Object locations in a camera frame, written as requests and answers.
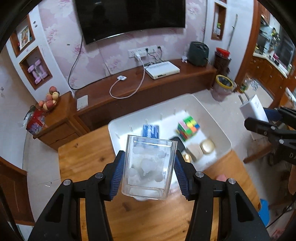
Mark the white set-top box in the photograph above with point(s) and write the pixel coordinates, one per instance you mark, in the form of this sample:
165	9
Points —
160	70

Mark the red lid dark jar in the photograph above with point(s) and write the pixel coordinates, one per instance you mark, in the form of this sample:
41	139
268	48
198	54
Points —
221	61

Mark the round cream compact case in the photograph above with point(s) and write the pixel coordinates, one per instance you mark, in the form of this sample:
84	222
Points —
207	146

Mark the blue tissue pack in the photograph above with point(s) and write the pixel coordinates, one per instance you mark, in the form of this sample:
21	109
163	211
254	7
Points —
150	131

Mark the beige faceted box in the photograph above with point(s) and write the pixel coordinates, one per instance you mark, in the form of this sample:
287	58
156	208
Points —
195	151

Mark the dark green toaster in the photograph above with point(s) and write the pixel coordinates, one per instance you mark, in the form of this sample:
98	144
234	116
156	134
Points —
198	54

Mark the colourful puzzle cube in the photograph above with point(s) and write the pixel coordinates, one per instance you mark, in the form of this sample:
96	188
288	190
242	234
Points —
187	128

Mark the white card on cabinet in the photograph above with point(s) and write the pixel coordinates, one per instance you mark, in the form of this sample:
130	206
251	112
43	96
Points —
82	102

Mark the white plastic storage bin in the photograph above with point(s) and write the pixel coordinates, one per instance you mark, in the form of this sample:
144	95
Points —
167	115

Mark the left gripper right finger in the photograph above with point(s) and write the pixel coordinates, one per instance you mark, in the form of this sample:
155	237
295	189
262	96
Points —
238	218

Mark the yellow rim trash bin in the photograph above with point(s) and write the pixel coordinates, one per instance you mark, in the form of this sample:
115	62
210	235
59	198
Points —
222	87

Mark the white usb charger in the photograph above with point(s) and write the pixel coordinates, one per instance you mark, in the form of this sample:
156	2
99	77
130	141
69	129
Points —
253	109

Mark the wooden tv cabinet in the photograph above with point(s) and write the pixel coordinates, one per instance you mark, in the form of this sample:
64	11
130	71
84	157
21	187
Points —
108	100

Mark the pink dumbbells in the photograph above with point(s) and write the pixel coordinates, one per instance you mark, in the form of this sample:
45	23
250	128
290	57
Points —
38	72

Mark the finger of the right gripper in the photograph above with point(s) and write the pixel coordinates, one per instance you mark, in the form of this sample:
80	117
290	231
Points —
282	114
282	141

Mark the pink correction tape dispenser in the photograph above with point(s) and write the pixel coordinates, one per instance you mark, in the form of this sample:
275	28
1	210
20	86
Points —
222	178

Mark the black television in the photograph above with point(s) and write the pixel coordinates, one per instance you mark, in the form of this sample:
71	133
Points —
103	19

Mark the clear plastic box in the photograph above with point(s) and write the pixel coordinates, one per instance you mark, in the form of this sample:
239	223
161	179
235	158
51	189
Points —
148	167

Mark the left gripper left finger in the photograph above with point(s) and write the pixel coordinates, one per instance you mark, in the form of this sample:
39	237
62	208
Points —
60	219

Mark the white wall power strip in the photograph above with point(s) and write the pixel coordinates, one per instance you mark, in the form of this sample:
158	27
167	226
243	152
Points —
143	51

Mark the red snack bag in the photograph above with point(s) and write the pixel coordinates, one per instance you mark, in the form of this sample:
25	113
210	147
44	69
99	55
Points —
34	121

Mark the framed picture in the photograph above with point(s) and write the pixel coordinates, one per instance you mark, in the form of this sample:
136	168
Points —
25	37

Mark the bowl of peaches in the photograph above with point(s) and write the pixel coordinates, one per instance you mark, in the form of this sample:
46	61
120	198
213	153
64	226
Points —
50	101

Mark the black power adapter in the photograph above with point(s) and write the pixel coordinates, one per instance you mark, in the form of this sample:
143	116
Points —
180	144

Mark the green gold round tin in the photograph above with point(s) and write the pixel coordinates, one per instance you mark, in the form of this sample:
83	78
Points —
187	157

